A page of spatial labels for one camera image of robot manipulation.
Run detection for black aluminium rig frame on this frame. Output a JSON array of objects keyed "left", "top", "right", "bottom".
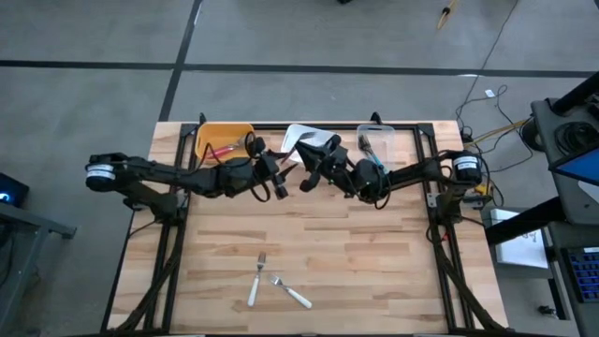
[{"left": 100, "top": 111, "right": 509, "bottom": 337}]

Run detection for clear plastic bin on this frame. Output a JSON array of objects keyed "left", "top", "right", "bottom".
[{"left": 356, "top": 124, "right": 397, "bottom": 175}]

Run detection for grey metal table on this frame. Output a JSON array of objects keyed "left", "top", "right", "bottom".
[{"left": 0, "top": 200, "right": 78, "bottom": 337}]

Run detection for white-handled metal fork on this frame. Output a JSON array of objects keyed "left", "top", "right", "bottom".
[
  {"left": 268, "top": 273, "right": 314, "bottom": 311},
  {"left": 246, "top": 251, "right": 268, "bottom": 309}
]

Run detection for yellow plastic bin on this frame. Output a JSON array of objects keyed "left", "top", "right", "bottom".
[{"left": 195, "top": 122, "right": 256, "bottom": 165}]

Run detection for black floor cable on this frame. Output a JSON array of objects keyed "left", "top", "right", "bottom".
[
  {"left": 454, "top": 0, "right": 521, "bottom": 130},
  {"left": 467, "top": 82, "right": 533, "bottom": 174}
]

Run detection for yellow floor cable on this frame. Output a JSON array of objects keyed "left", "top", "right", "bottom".
[{"left": 462, "top": 119, "right": 533, "bottom": 149}]

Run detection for blue laptop screen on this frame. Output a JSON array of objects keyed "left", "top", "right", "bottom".
[{"left": 549, "top": 147, "right": 599, "bottom": 187}]

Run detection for white box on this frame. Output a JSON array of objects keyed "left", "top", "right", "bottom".
[{"left": 489, "top": 208, "right": 549, "bottom": 278}]

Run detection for white plastic bin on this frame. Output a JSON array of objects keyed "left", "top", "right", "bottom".
[{"left": 279, "top": 123, "right": 343, "bottom": 166}]

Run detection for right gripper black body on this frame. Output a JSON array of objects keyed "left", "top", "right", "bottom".
[{"left": 299, "top": 136, "right": 357, "bottom": 193}]

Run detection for black coiled cable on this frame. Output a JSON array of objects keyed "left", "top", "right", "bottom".
[{"left": 554, "top": 120, "right": 599, "bottom": 156}]

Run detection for grey equipment cart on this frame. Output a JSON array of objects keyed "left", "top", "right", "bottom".
[{"left": 530, "top": 69, "right": 599, "bottom": 226}]

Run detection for black backlit keypad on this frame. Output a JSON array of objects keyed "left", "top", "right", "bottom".
[{"left": 563, "top": 246, "right": 599, "bottom": 304}]

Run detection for blue-handled metal fork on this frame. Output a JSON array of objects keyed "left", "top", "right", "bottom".
[
  {"left": 357, "top": 134, "right": 381, "bottom": 165},
  {"left": 358, "top": 134, "right": 386, "bottom": 170}
]

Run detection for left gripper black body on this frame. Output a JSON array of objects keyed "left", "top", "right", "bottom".
[{"left": 252, "top": 139, "right": 288, "bottom": 201}]

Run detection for dark device with blue light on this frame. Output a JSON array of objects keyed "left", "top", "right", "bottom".
[{"left": 0, "top": 171, "right": 30, "bottom": 208}]

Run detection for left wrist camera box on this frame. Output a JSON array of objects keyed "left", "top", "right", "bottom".
[{"left": 252, "top": 156, "right": 275, "bottom": 186}]

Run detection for black metal beam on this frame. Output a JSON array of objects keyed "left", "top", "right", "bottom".
[{"left": 484, "top": 196, "right": 567, "bottom": 245}]

